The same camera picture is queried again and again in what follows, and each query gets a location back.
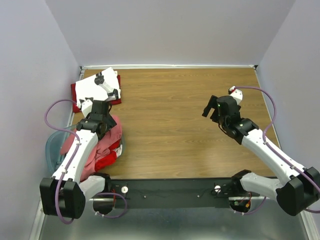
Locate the pink polo shirt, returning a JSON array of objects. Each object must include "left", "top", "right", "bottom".
[{"left": 59, "top": 113, "right": 123, "bottom": 182}]

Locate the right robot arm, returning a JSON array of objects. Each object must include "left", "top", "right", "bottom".
[{"left": 202, "top": 95, "right": 320, "bottom": 216}]

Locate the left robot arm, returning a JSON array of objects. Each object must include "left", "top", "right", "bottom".
[{"left": 39, "top": 100, "right": 116, "bottom": 225}]

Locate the folded dark red t-shirt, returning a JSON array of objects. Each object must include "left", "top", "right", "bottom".
[{"left": 70, "top": 75, "right": 122, "bottom": 113}]

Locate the folded white printed t-shirt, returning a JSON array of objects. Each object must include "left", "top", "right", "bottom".
[{"left": 75, "top": 67, "right": 121, "bottom": 109}]

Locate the red and white t-shirt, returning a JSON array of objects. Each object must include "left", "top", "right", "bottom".
[{"left": 94, "top": 139, "right": 123, "bottom": 172}]

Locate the clear plastic basket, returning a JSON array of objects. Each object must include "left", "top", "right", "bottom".
[{"left": 45, "top": 131, "right": 126, "bottom": 174}]

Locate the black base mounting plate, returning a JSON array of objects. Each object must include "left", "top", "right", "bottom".
[{"left": 104, "top": 177, "right": 249, "bottom": 209}]

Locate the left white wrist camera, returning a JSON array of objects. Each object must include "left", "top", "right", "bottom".
[{"left": 79, "top": 98, "right": 93, "bottom": 118}]

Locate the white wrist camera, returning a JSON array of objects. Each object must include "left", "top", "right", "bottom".
[
  {"left": 79, "top": 98, "right": 93, "bottom": 118},
  {"left": 228, "top": 86, "right": 243, "bottom": 105}
]

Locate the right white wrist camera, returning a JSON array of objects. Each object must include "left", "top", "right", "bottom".
[{"left": 228, "top": 86, "right": 243, "bottom": 105}]

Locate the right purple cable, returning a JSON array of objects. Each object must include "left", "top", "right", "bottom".
[{"left": 233, "top": 85, "right": 320, "bottom": 214}]

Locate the aluminium frame rail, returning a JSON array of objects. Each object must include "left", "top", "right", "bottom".
[{"left": 29, "top": 198, "right": 46, "bottom": 240}]

